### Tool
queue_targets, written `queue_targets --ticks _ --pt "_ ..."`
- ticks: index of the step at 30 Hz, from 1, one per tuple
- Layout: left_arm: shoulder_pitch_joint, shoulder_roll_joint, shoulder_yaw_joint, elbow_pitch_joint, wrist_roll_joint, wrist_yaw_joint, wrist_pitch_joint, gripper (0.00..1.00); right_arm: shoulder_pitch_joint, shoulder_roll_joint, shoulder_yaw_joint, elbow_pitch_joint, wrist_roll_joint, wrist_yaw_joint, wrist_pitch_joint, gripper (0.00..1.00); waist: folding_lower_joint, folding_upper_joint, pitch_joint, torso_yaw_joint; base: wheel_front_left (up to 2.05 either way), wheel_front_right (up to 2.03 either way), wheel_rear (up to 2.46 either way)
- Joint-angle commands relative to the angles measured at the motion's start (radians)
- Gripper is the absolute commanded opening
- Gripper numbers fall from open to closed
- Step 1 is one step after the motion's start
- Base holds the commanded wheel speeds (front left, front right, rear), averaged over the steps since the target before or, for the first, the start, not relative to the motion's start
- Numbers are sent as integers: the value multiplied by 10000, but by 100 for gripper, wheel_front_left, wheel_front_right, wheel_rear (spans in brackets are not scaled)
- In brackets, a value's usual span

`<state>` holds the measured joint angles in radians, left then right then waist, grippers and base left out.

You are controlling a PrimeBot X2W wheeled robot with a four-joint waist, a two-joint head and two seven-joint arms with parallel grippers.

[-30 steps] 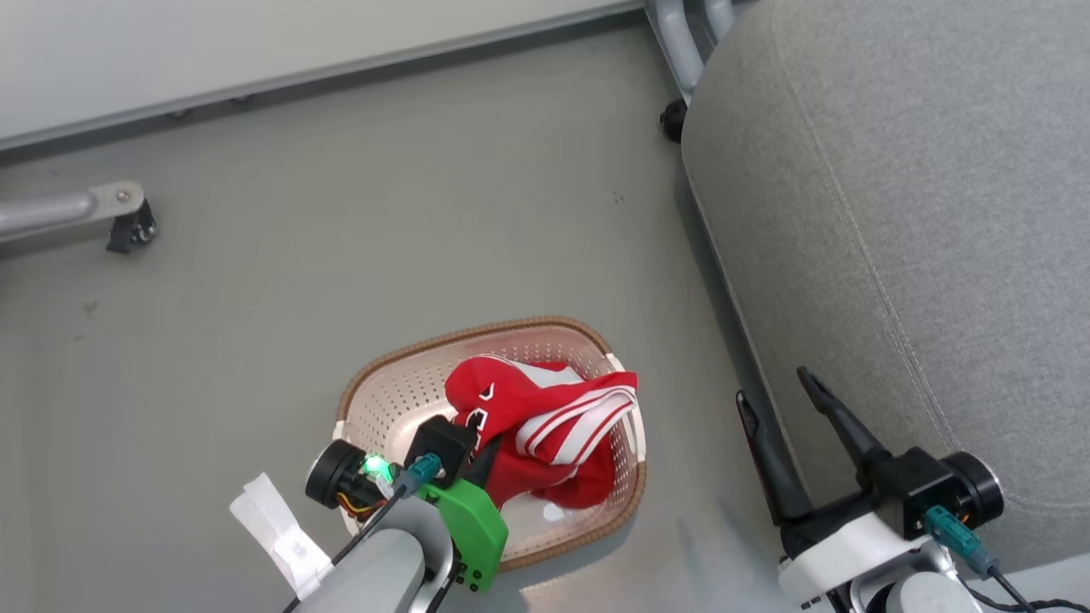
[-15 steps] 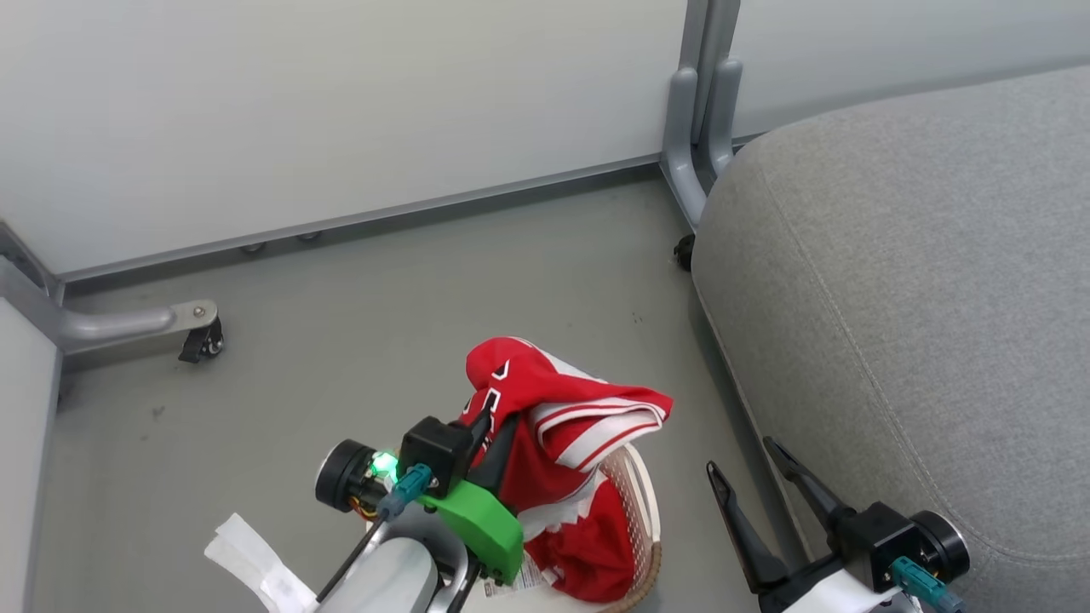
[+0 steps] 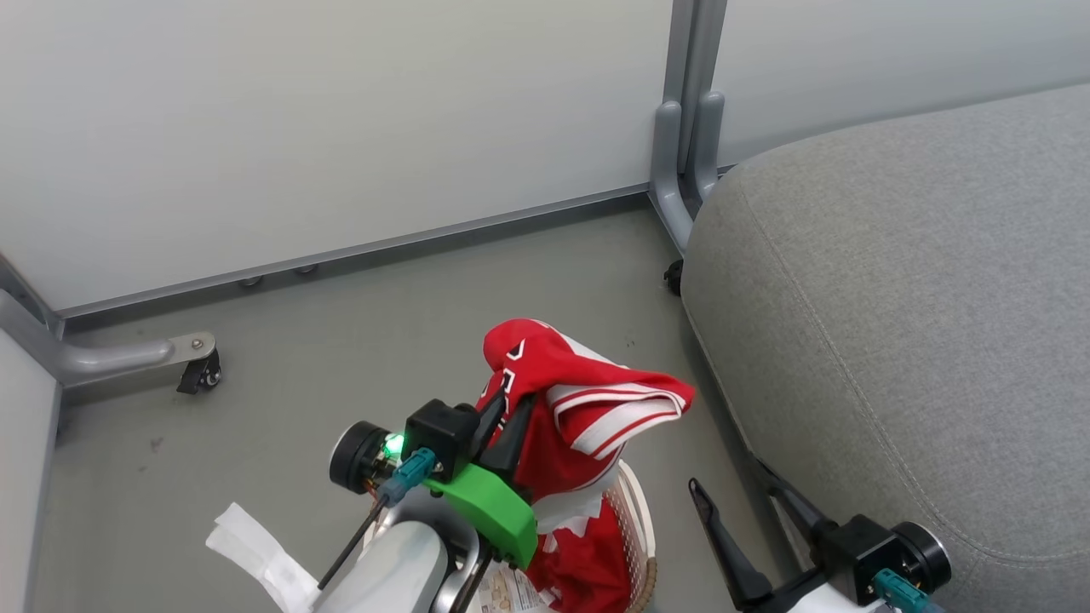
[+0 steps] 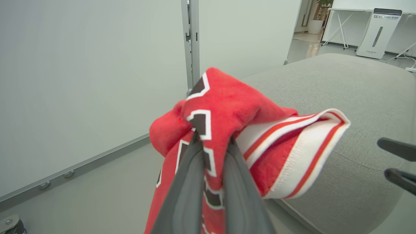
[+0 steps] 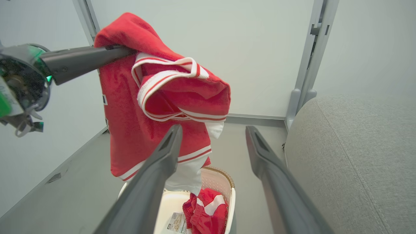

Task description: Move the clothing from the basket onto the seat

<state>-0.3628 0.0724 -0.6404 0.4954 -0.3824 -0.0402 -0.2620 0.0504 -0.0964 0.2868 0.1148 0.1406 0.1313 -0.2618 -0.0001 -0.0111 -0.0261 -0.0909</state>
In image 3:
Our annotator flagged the white perforated laundry basket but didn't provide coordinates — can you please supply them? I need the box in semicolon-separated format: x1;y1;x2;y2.
596;460;657;613

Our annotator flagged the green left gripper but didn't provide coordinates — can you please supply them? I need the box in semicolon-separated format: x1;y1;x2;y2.
423;387;540;570

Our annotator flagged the red white sports jersey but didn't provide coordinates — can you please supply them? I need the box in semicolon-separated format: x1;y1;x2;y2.
475;318;697;613

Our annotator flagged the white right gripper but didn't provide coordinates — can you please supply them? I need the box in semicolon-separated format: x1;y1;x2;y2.
688;460;886;613

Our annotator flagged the grey fabric sofa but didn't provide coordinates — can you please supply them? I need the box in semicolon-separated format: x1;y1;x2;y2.
681;83;1090;613

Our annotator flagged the grey partition frame with foot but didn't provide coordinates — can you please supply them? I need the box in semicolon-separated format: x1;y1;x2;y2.
0;254;218;403

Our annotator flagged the grey upright partition post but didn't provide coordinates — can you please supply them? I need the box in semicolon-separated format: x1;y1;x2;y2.
649;0;730;256

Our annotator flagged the black caster wheel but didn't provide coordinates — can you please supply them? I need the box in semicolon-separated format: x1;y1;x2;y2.
176;349;223;395

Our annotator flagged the black cable with teal plug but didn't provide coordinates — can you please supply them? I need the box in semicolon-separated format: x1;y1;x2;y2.
872;568;934;613
318;449;439;591

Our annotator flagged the white cloth strip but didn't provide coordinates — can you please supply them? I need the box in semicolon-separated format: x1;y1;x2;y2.
205;502;321;613

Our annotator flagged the grey partition bottom rail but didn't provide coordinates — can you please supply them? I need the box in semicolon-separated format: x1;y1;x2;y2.
55;183;658;323

